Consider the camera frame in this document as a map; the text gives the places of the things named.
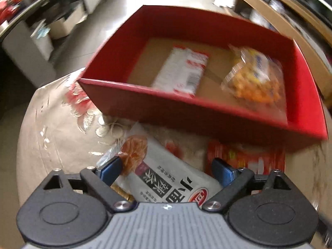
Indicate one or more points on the wooden low cabinet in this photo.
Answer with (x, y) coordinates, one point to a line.
(293, 20)

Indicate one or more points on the red gummy packet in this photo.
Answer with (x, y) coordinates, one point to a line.
(246, 155)

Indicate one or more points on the open cardboard box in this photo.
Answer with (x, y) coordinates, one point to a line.
(64, 24)

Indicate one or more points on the white packet with black label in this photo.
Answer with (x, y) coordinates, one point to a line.
(160, 166)

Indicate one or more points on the dark desk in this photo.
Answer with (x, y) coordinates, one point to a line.
(31, 2)

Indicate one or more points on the red cardboard box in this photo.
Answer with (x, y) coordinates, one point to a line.
(181, 109)

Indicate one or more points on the white and red snack packet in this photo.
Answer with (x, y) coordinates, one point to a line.
(179, 70)

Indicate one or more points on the gold foil packet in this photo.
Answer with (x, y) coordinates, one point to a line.
(122, 190)

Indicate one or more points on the teal plastic item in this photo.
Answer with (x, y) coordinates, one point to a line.
(42, 32)

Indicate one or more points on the yellow clear snack bag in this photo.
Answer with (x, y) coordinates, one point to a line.
(249, 83)

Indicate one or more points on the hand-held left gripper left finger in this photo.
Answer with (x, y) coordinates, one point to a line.
(111, 167)

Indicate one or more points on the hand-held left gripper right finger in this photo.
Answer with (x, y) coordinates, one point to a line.
(221, 170)

